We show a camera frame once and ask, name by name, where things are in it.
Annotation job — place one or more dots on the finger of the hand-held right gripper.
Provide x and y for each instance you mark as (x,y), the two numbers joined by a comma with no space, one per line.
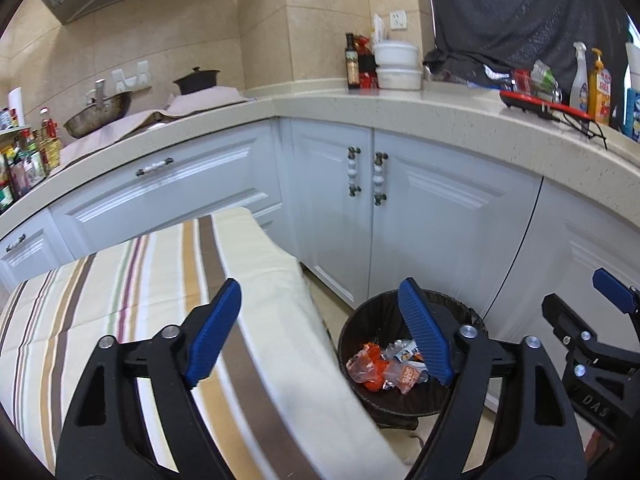
(560,315)
(610,285)

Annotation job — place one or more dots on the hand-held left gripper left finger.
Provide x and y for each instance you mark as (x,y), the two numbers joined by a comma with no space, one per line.
(215,332)

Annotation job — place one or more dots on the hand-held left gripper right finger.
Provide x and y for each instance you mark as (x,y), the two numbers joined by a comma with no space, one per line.
(425,332)

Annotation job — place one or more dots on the white and blue carton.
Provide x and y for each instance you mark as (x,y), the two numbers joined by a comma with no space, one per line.
(412,351)

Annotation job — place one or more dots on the clear plastic wrapper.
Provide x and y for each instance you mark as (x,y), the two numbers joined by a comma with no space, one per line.
(395,346)

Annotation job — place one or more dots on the orange printed snack packet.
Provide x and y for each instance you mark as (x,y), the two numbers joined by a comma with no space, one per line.
(405,375)

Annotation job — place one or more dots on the black trash bin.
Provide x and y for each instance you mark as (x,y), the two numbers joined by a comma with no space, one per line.
(365,320)

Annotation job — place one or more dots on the red wrapper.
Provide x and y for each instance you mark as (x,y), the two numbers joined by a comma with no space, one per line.
(365,362)

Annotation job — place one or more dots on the striped cloth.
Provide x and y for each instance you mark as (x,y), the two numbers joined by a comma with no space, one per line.
(125,285)

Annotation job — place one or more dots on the white kitchen cabinet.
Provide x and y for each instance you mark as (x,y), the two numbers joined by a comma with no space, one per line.
(450,220)

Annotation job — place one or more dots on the blue box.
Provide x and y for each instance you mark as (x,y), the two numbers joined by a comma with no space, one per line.
(632,112)

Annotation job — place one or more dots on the red dish rack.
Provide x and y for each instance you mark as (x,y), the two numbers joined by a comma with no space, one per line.
(545,106)

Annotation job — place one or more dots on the yellow pump bottle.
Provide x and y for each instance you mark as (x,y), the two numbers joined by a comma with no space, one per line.
(599,90)

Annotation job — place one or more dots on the white spray bottle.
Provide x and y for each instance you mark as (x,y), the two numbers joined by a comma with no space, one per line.
(580,80)

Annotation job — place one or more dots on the green packet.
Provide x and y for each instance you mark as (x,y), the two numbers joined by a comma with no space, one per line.
(544,76)

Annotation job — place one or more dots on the pale pink cloth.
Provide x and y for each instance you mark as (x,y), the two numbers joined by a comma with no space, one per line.
(150,120)

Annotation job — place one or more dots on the white cylinder container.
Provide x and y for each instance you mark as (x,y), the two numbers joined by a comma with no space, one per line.
(634,60)

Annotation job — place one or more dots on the metal wok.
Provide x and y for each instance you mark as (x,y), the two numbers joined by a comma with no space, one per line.
(97,112)

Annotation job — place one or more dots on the black pot with lid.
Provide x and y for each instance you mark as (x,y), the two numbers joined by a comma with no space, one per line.
(196,81)

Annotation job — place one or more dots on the cooking oil bottle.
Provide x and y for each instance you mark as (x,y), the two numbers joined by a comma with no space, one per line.
(49,137)

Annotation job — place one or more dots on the group of condiment bottles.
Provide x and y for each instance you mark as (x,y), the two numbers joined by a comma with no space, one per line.
(17,165)

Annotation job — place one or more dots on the red jar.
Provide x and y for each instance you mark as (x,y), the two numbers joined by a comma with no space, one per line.
(367,67)

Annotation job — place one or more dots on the dark glass bottle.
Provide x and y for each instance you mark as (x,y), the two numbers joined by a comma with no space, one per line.
(352,65)

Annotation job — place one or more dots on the dark grey cloth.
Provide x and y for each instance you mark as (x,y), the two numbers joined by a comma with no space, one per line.
(525,15)

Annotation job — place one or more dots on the white paper roll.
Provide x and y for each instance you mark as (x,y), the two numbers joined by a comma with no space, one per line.
(15,105)

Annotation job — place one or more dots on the white plastic bag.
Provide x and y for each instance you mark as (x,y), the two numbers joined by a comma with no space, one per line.
(379,27)

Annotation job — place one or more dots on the white wall hook rack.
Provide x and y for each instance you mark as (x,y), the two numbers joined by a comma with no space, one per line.
(131,72)

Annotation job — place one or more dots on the white wall outlet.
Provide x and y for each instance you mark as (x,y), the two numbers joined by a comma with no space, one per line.
(398,20)

